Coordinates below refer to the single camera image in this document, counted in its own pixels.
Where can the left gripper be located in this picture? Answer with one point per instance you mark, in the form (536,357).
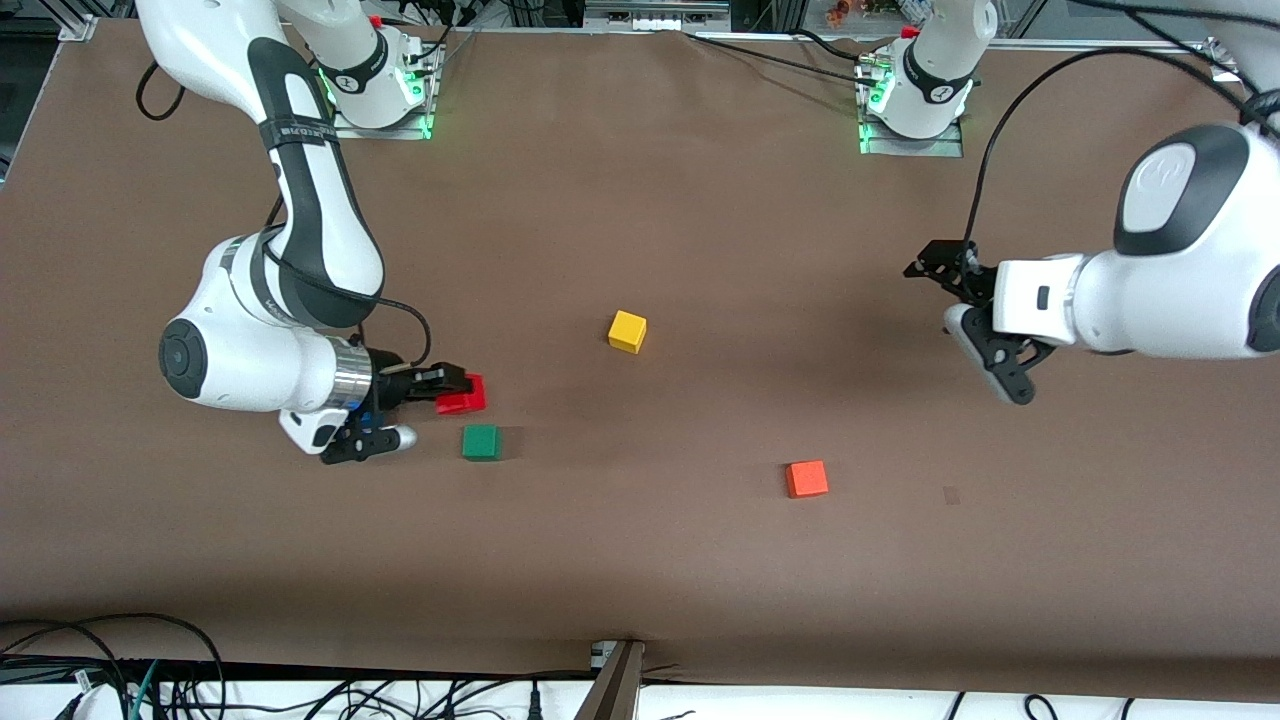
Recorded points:
(962,270)

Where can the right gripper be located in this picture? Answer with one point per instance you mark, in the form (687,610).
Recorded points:
(397,384)

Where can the red wooden block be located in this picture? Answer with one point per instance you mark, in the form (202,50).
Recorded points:
(465,402)

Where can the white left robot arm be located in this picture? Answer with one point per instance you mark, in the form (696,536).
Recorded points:
(1180,290)

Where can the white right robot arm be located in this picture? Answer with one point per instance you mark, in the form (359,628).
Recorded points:
(320,230)

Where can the green wooden block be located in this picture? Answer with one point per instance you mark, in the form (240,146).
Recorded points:
(480,442)

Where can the yellow wooden block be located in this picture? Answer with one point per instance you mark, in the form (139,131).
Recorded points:
(627,330)

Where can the orange wooden block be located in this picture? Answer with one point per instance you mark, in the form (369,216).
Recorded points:
(806,480)

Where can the brown table cover sheet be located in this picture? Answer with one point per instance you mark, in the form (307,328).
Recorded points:
(640,560)

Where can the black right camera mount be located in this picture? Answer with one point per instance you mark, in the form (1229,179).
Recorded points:
(355,448)

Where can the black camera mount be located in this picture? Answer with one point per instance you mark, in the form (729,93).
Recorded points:
(355,448)
(1005,355)

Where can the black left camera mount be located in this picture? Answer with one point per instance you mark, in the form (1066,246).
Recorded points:
(1005,355)

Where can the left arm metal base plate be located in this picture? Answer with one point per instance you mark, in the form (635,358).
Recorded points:
(930,148)

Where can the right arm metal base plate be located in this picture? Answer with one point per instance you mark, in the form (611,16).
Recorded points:
(405,132)

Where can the aluminium frame rail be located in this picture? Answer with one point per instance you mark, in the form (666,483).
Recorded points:
(1100,44)

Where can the metal corner bracket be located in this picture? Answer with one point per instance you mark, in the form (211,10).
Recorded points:
(1222,55)
(78,28)

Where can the metal support post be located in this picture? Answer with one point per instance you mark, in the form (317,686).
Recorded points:
(615,690)

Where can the grey metal rail fixture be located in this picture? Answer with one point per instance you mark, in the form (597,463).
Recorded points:
(655,20)

